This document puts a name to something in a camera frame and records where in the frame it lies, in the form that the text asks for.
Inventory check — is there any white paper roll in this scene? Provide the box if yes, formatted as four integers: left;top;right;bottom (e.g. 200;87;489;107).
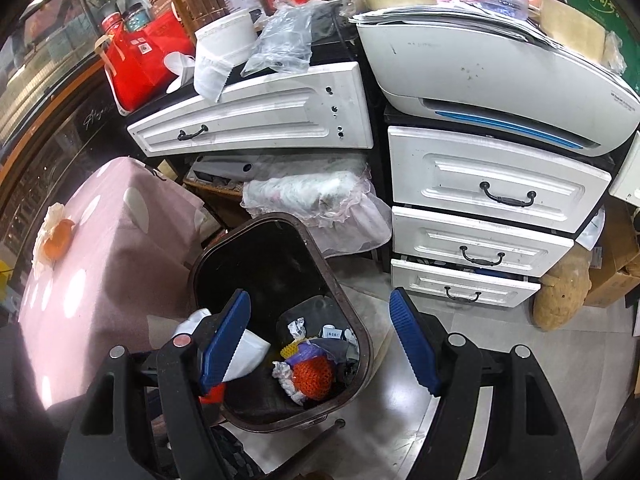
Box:
194;9;257;103

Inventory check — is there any orange peel on napkin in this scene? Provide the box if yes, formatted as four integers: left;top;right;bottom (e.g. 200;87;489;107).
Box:
32;202;78;272

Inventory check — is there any large white drawer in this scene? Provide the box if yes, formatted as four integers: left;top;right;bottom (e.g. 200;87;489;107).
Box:
387;125;612;233

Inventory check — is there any dark brown trash bin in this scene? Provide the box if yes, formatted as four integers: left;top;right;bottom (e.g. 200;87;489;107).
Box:
187;211;373;433

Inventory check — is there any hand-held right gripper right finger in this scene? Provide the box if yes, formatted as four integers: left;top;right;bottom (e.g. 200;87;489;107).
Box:
389;287;583;480

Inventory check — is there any dark grey wrapper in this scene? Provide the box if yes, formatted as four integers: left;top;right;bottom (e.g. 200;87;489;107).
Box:
305;324;360;363

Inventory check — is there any red tote bag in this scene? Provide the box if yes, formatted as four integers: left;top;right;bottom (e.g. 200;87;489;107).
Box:
102;10;197;112

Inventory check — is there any white red paper wrapper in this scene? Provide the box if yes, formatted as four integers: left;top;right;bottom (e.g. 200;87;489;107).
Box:
175;309;272;402

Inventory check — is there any stack of papers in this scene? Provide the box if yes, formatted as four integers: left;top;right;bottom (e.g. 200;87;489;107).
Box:
350;0;551;27

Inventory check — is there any white printer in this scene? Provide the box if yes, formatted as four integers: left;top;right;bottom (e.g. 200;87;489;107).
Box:
356;7;640;161

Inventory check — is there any tan woven object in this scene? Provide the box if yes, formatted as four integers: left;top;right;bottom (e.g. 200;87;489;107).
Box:
532;259;597;332

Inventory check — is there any orange foam net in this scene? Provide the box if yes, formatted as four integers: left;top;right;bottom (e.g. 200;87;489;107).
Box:
292;355;334;401

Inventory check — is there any white plastic wrap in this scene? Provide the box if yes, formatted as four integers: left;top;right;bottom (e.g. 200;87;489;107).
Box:
271;360;307;404

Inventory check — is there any brown cardboard box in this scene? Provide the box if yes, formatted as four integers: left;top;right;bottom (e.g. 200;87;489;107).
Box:
582;207;640;308

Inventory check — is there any white lace cloth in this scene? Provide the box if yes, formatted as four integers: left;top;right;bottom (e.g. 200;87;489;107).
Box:
240;170;393;259

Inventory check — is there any purple plastic bag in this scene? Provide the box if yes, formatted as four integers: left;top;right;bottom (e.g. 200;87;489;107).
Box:
285;341;327;366

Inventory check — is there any grey plastic tool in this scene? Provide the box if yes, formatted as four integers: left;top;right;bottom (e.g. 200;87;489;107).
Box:
192;155;262;182

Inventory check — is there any medium white drawer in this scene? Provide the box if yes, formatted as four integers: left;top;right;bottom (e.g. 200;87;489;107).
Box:
391;206;575;277

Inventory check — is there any beige cardboard box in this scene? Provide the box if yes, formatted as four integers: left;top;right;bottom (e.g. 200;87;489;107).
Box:
540;0;608;68

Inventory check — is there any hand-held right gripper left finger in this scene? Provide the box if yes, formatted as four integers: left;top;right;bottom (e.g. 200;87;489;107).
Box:
57;289;251;480

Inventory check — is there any clear plastic bag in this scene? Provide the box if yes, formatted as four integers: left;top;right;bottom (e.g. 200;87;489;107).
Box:
245;2;314;79

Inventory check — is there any orange round object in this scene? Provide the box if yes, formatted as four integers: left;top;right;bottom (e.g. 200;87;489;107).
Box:
42;219;76;261

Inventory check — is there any small white drawer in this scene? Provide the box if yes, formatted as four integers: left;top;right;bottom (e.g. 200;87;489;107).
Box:
390;257;542;308

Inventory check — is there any loose white drawer front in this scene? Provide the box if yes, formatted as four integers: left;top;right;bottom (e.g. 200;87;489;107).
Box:
126;62;375;158

